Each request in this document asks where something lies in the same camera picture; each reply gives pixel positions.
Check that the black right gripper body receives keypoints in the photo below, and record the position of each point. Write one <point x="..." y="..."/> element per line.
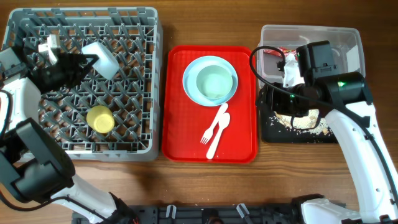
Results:
<point x="283" y="102"/>

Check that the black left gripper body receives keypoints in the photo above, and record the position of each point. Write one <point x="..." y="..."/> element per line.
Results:
<point x="61" y="73"/>

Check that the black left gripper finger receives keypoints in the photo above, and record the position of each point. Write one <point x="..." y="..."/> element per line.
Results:
<point x="81" y="72"/>
<point x="84" y="57"/>

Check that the light blue small bowl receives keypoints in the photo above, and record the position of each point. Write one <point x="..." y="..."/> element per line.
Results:
<point x="106" y="65"/>

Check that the white rice pile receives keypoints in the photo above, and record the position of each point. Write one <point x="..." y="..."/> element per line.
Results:
<point x="310" y="124"/>

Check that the yellow plastic cup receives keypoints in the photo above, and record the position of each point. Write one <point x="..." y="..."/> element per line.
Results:
<point x="100" y="118"/>

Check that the green bowl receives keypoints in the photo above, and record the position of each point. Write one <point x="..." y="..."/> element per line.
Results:
<point x="214" y="82"/>

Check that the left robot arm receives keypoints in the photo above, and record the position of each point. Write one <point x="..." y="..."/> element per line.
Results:
<point x="34" y="168"/>

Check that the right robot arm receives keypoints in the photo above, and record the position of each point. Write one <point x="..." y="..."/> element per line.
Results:
<point x="346" y="103"/>

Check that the black waste tray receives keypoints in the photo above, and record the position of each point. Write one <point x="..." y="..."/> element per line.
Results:
<point x="273" y="131"/>

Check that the grey dishwasher rack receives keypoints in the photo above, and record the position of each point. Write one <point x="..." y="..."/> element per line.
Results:
<point x="134" y="36"/>

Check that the red snack wrapper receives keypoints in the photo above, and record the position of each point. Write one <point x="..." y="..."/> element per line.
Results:
<point x="277" y="53"/>

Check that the white plastic spoon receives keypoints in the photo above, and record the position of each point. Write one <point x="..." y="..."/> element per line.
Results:
<point x="222" y="123"/>

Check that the clear plastic bin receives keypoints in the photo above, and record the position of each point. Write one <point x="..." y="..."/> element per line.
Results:
<point x="345" y="43"/>

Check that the white plastic fork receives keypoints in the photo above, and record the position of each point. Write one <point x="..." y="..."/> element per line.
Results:
<point x="209" y="132"/>

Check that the light blue plate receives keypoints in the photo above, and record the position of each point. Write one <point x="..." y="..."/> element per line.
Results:
<point x="190" y="75"/>

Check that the red plastic tray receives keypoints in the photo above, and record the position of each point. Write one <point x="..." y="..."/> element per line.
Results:
<point x="185" y="121"/>

